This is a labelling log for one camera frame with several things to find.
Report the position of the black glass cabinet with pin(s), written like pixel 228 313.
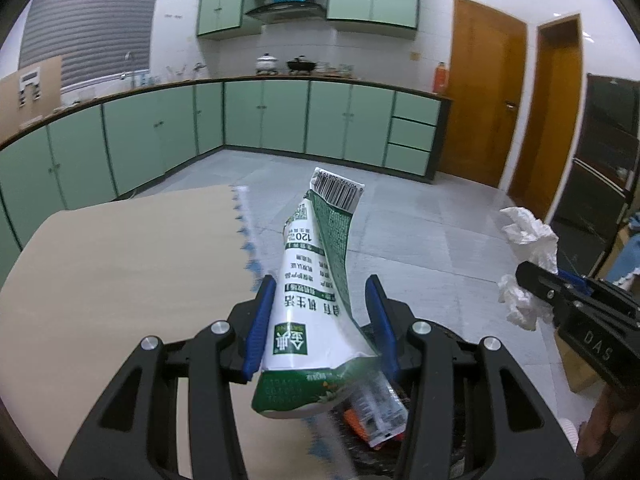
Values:
pixel 600 160

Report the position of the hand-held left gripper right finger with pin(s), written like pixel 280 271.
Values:
pixel 382 325

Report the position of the black range hood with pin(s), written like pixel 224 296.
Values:
pixel 282 11

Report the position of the glass jar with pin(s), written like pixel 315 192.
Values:
pixel 325 67
pixel 347 68

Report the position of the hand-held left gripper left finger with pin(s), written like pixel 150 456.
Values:
pixel 260 332

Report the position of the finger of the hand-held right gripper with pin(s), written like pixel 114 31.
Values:
pixel 575 280
pixel 542 290

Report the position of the wooden door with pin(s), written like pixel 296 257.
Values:
pixel 547 120
pixel 482 90

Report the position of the trash bin with black bag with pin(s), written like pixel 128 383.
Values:
pixel 367 464

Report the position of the person's right hand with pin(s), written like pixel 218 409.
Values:
pixel 607 422

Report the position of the grey window blind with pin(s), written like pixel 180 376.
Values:
pixel 95 25

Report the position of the green lower cabinets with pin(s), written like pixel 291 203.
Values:
pixel 165 130

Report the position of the orange thermos bottle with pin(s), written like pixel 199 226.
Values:
pixel 440 79

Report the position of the black wok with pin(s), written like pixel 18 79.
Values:
pixel 301 65

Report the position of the white tissue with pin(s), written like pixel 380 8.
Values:
pixel 532 235

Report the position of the blue cloth with scalloped edge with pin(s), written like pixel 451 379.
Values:
pixel 630 255

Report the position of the green white toothpaste tube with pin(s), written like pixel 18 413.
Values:
pixel 300 320

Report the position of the metal faucet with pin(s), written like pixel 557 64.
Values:
pixel 127 66

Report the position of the white bracket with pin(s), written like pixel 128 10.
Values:
pixel 30 85

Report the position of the white cooking pot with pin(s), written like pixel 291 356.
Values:
pixel 266 64

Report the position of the cardboard board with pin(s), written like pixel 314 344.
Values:
pixel 47 105

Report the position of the silver foil wrapper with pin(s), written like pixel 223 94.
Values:
pixel 381 410

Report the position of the green drawer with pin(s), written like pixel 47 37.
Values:
pixel 412 135
pixel 416 108
pixel 407 161

